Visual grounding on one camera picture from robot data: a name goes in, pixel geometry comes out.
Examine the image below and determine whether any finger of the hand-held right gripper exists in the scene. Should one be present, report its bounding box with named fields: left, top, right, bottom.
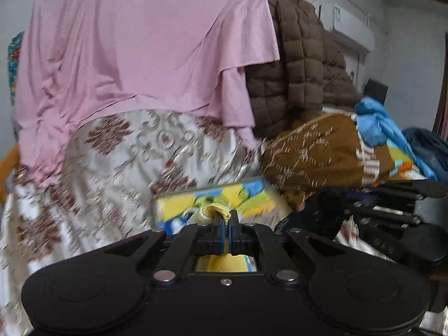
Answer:
left=275, top=187, right=355, bottom=243

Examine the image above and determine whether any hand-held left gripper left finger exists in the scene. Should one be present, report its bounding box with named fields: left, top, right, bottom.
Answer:
left=104, top=213, right=227, bottom=284

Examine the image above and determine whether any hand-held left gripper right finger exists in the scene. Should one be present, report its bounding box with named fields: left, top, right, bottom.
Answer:
left=226, top=210, right=351, bottom=284

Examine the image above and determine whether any yellow cloth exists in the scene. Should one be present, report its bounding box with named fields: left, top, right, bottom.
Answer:
left=195, top=204, right=253, bottom=274

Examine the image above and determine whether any cartoon print tin box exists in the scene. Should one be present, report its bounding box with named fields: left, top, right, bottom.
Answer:
left=152, top=176, right=292, bottom=236

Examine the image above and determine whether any brown printed blanket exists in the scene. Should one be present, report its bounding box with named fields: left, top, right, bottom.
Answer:
left=260, top=111, right=427, bottom=204

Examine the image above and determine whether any dark blue cloth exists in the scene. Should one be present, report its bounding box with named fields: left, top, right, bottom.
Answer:
left=402, top=127, right=448, bottom=183

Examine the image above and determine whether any light blue cloth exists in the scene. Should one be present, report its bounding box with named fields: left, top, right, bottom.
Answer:
left=354, top=97, right=439, bottom=181

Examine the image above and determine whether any floral satin bedspread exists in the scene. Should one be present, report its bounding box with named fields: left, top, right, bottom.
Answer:
left=0, top=108, right=448, bottom=336

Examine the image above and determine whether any brown quilted jacket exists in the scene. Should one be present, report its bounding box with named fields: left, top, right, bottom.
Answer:
left=244, top=0, right=362, bottom=138

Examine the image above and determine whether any white air conditioner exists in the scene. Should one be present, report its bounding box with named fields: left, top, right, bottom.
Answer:
left=312, top=2, right=376, bottom=52

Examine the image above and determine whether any pink cloth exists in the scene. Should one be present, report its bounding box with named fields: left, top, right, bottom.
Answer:
left=13, top=0, right=281, bottom=188

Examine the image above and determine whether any wooden bed rail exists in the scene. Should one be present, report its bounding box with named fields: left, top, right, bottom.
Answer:
left=0, top=143, right=20, bottom=204

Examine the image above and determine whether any green orange wall poster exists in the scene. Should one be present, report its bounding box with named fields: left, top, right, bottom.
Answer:
left=7, top=31, right=27, bottom=106

